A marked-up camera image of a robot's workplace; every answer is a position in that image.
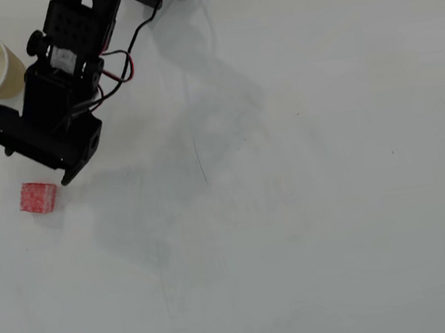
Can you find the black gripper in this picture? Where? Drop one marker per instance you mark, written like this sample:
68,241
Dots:
75,163

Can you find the red foam cube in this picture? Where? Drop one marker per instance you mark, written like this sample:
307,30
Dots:
37,197

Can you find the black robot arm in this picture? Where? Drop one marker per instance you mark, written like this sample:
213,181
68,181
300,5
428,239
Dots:
72,22

